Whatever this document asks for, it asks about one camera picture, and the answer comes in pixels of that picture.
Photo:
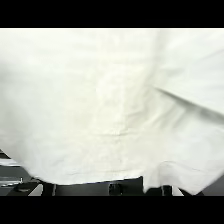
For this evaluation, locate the white garment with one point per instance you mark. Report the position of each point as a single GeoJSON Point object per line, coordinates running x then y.
{"type": "Point", "coordinates": [110, 100]}

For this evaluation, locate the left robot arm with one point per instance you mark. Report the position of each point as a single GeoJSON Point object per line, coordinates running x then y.
{"type": "Point", "coordinates": [25, 188]}

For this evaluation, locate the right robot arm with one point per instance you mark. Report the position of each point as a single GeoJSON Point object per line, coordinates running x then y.
{"type": "Point", "coordinates": [191, 193]}

